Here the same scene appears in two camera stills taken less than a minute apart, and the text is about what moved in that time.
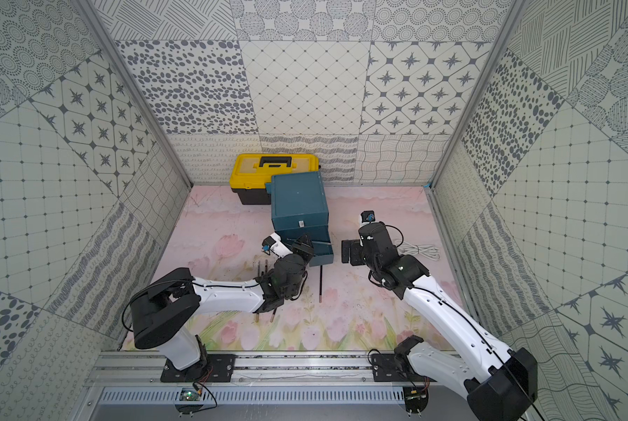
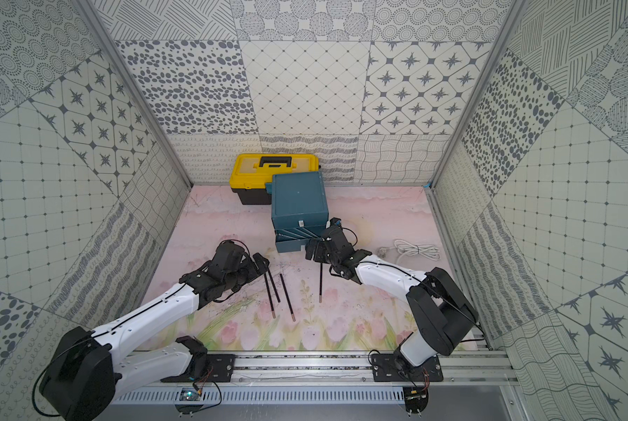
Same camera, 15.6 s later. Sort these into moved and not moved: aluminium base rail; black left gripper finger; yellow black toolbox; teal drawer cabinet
Moved: black left gripper finger
Not moved: yellow black toolbox; teal drawer cabinet; aluminium base rail
